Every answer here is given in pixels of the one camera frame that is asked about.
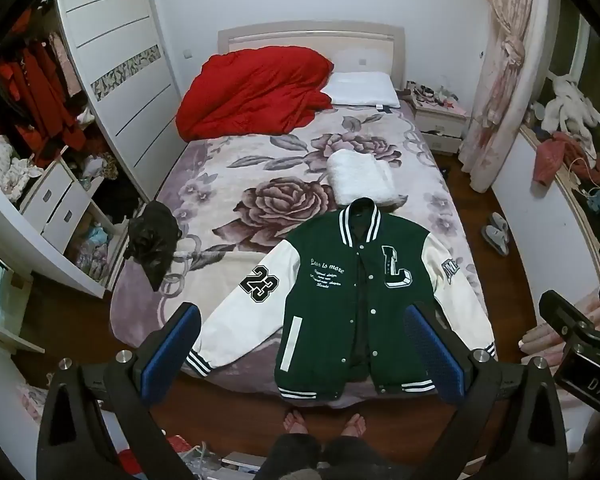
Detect white bed headboard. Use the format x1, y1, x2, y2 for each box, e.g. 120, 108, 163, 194
217, 21, 407, 87

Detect white pillow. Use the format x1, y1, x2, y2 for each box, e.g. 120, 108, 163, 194
320, 72, 401, 110

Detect pink floral curtain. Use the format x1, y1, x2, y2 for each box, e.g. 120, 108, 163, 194
459, 0, 551, 194

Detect red quilt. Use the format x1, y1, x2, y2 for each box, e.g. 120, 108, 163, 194
175, 46, 336, 142

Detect white drawer unit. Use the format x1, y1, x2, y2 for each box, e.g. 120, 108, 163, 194
19, 159, 107, 301

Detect green white varsity jacket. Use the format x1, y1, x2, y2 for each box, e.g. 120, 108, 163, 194
187, 198, 497, 402

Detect person's right foot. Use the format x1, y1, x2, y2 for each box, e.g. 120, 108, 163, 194
340, 412, 367, 441

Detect white sliding-door wardrobe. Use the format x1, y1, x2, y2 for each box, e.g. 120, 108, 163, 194
55, 0, 189, 202

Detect black crumpled cloth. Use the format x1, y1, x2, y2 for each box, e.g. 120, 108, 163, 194
125, 201, 183, 291

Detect cluster of small cosmetics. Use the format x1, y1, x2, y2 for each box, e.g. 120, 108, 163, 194
405, 80, 467, 112

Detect person's foot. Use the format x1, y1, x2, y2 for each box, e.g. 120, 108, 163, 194
283, 408, 309, 436
340, 412, 367, 441

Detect white nightstand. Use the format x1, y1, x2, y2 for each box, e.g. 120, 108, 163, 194
411, 96, 470, 157

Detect red crumpled garment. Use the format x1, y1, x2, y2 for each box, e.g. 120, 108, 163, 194
532, 132, 600, 187

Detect white curved shelf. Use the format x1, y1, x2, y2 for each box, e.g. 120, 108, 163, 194
0, 149, 47, 353

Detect person's left foot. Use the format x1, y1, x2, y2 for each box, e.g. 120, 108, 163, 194
283, 408, 309, 436

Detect person's dark pants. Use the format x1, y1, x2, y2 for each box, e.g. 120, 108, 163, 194
264, 432, 382, 480

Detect pink folded bedding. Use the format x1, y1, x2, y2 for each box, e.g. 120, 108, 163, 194
517, 280, 600, 362

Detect red plastic bag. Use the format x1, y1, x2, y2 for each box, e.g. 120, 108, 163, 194
116, 435, 192, 480

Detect row of red hanging clothes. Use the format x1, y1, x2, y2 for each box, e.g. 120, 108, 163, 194
0, 35, 87, 167

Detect white bay window sill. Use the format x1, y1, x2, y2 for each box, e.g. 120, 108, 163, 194
490, 124, 600, 287

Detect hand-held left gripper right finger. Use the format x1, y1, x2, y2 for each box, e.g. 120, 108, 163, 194
402, 301, 569, 480

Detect white folded fluffy towel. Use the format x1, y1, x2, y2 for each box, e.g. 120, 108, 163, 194
326, 150, 402, 211

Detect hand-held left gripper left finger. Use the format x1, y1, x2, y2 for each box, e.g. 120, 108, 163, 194
36, 301, 203, 480

